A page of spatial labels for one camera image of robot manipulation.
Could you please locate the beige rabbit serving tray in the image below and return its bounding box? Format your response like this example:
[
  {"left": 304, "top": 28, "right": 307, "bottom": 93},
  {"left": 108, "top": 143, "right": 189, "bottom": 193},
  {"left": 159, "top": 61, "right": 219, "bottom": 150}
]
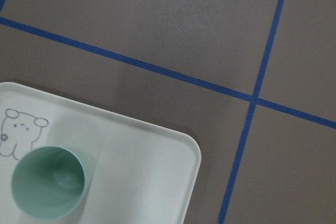
[{"left": 1, "top": 82, "right": 202, "bottom": 223}]

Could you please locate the pale green plastic cup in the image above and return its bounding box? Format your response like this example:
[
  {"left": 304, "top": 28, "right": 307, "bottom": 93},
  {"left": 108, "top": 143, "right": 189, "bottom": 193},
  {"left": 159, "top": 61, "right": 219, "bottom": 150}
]
[{"left": 11, "top": 145, "right": 96, "bottom": 220}]

